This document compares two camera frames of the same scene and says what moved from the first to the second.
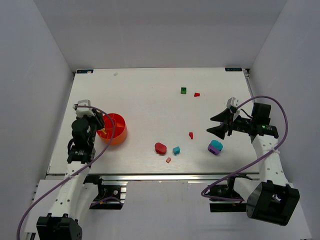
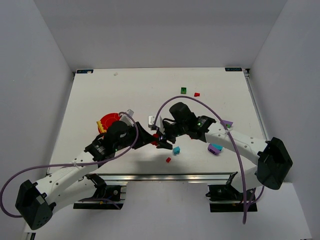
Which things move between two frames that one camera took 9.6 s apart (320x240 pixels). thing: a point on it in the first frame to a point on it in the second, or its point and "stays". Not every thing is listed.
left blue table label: x=84 y=71 stays
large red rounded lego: x=160 y=148 to x=155 y=142
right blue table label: x=233 y=69 stays
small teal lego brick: x=176 y=150 stays
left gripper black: x=97 y=120 to x=138 y=135
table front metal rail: x=120 y=177 stays
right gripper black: x=231 y=123 to x=166 y=131
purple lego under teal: x=213 y=149 stays
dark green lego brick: x=183 y=90 stays
